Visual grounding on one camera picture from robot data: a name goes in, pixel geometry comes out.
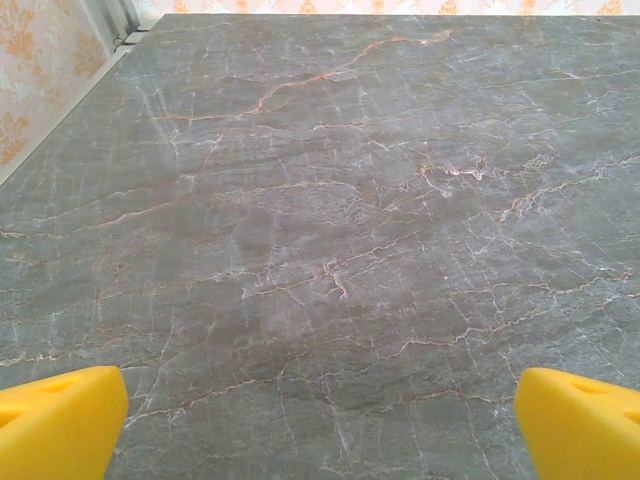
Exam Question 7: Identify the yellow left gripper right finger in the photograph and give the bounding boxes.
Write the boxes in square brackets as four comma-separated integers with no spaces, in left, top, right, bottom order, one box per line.
[514,367,640,480]

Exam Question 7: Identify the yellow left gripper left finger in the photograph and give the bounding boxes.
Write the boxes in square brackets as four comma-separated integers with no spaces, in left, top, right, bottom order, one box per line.
[0,365,130,480]

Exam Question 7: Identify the aluminium frame post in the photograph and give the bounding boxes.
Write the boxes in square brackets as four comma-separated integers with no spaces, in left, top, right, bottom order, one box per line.
[79,0,149,51]

